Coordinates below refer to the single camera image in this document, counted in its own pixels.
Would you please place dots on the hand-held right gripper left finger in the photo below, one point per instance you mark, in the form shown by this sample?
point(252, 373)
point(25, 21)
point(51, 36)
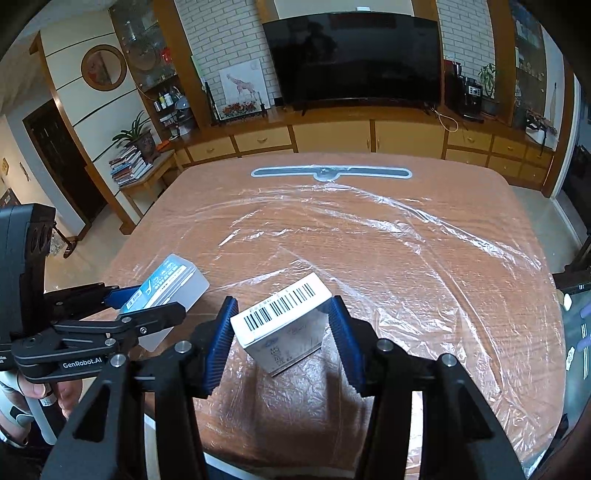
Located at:
point(221, 344)

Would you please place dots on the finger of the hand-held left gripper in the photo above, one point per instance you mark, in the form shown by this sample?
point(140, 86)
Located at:
point(115, 297)
point(138, 318)

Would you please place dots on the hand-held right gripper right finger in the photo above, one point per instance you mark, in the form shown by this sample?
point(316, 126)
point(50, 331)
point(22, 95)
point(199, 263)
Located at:
point(344, 344)

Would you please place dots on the clear plastic box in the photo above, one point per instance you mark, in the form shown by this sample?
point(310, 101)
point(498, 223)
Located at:
point(178, 284)

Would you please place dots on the white barcode box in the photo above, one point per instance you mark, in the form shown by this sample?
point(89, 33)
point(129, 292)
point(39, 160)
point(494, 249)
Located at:
point(281, 318)

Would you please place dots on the person's left forearm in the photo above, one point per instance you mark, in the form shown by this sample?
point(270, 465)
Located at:
point(11, 431)

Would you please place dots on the person's left hand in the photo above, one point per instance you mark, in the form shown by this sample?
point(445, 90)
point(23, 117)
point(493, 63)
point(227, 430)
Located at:
point(69, 398)

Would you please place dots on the dark wooden door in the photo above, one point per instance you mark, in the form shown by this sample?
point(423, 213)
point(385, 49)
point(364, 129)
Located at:
point(64, 161)

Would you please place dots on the small wooden side table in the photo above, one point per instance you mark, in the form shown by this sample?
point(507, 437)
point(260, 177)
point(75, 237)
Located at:
point(157, 173)

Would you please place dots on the stack of books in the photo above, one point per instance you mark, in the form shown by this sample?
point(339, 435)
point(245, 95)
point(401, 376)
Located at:
point(129, 166)

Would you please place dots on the potted plant with long leaves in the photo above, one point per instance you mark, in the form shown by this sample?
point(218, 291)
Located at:
point(138, 136)

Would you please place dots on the grey table slot plate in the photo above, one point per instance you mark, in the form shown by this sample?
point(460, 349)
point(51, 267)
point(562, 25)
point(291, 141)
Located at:
point(323, 171)

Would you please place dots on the wooden sideboard cabinet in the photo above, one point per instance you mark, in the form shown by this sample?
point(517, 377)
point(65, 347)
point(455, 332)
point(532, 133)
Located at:
point(332, 136)

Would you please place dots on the dark glass table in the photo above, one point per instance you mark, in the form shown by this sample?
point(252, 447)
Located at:
point(577, 323)

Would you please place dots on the giraffe picture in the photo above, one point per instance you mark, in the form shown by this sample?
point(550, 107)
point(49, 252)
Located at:
point(242, 90)

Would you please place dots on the glass display cabinet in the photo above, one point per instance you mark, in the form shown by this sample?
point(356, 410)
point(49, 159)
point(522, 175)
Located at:
point(147, 55)

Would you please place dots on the black coffee machine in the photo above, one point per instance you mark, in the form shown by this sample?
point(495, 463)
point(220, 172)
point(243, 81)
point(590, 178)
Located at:
point(473, 99)

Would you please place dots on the black flat television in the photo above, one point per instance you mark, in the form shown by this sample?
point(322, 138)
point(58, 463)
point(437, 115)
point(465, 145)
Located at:
point(351, 60)

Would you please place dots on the dark figurine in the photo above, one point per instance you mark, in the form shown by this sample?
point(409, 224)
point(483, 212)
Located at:
point(540, 124)

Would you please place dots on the small leafy potted plant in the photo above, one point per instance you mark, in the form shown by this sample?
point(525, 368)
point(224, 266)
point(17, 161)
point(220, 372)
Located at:
point(489, 87)

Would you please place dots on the yellow wall sign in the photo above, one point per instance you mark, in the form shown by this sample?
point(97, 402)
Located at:
point(4, 166)

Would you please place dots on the round wooden wall plaque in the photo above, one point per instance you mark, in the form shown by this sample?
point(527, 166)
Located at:
point(104, 68)

